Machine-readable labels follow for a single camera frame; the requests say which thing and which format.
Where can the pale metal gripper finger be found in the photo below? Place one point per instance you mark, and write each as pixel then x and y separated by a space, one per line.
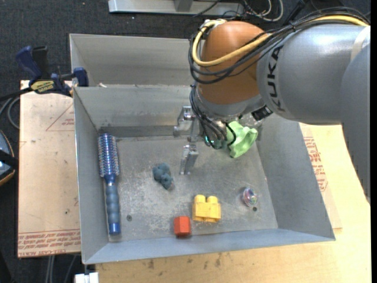
pixel 188 161
pixel 184 126

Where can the dark blue-grey soft toy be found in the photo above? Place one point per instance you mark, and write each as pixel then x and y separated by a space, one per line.
pixel 162 174

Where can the light green soft toy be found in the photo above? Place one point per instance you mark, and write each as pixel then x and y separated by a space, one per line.
pixel 242 141

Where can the grey metal bin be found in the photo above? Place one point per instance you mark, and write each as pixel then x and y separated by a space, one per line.
pixel 141 111

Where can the yellow toy building brick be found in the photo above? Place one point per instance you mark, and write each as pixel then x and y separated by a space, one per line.
pixel 206 208

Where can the red-orange small block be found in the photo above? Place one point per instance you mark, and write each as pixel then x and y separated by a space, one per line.
pixel 182 225

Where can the blue round hairbrush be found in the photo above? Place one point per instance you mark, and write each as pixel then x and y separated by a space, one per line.
pixel 109 158

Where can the brown cardboard board red print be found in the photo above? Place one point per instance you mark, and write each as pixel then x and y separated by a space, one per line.
pixel 47 164

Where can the black cylinder on white bracket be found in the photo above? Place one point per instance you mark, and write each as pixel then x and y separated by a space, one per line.
pixel 261 112

